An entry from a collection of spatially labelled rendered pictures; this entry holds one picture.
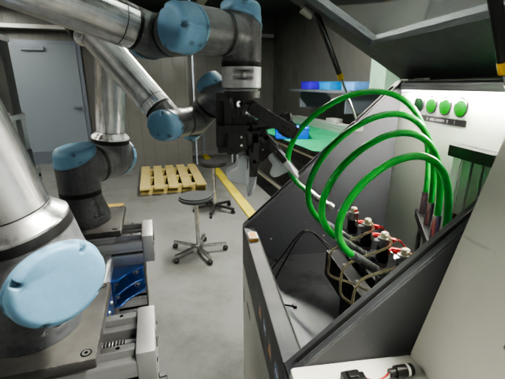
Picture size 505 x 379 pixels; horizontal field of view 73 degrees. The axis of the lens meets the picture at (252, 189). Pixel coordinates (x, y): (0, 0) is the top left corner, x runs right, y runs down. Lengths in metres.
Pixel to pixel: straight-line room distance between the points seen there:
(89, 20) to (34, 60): 6.73
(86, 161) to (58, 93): 6.24
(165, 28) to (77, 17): 0.13
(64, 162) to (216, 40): 0.62
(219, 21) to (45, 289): 0.45
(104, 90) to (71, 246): 0.74
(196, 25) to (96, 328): 0.52
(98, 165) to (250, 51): 0.62
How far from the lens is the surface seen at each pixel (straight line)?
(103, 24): 0.64
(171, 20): 0.58
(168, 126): 0.83
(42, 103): 7.36
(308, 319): 0.99
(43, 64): 7.33
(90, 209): 1.09
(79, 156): 1.06
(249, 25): 0.65
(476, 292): 0.62
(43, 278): 0.47
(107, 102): 1.14
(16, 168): 0.45
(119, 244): 1.12
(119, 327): 0.77
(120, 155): 1.16
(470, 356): 0.63
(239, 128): 0.65
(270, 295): 0.86
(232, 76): 0.65
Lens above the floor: 1.44
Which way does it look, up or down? 17 degrees down
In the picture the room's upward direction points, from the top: straight up
